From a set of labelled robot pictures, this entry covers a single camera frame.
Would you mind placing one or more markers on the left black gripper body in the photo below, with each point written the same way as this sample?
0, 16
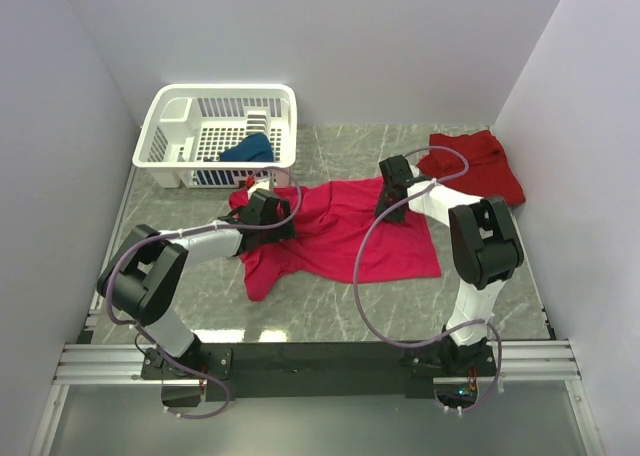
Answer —
278, 234

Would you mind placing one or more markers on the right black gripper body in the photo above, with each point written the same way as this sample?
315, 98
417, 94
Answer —
385, 201

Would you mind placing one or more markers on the pink t shirt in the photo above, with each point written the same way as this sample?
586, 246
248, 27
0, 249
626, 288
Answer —
330, 226

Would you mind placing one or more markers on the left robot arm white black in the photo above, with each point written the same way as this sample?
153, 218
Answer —
140, 281

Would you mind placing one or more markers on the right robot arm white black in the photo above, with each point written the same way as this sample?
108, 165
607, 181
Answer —
486, 251

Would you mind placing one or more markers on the blue t shirt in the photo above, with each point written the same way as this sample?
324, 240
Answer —
253, 148

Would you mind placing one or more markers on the dark red folded t shirt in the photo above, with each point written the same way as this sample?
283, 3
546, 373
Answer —
489, 173

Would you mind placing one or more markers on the white plastic basket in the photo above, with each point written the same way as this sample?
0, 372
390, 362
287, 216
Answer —
188, 126

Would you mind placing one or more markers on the black base beam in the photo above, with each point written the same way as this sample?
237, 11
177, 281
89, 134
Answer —
263, 370

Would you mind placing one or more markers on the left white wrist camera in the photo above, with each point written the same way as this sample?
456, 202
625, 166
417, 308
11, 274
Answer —
257, 182

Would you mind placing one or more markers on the aluminium rail frame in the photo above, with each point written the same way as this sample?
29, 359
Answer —
105, 401

